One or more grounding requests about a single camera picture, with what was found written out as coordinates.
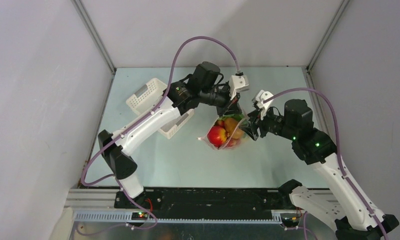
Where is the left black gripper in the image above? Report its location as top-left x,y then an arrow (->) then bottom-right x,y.
199,81 -> 242,118

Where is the green toy lettuce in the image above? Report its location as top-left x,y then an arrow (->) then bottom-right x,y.
219,113 -> 245,122

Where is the clear zip top bag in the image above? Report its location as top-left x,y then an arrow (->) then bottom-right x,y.
197,113 -> 250,151

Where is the brown toy potato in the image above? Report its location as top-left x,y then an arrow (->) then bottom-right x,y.
224,117 -> 245,140

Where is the red toy apple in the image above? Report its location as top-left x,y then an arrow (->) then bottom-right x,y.
207,126 -> 228,148

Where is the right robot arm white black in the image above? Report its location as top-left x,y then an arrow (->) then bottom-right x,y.
243,99 -> 400,240

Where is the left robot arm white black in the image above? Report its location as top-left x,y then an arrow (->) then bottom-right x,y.
98,61 -> 249,208

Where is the white perforated plastic basket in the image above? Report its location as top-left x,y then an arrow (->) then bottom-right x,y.
126,78 -> 195,139

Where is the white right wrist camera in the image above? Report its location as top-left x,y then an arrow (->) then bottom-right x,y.
252,90 -> 274,120

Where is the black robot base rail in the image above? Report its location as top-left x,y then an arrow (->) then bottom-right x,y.
134,179 -> 302,220

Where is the grey aluminium frame rail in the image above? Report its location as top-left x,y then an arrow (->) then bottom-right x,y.
64,189 -> 118,209

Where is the grey slotted cable duct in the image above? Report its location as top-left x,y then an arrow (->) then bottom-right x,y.
74,210 -> 282,224

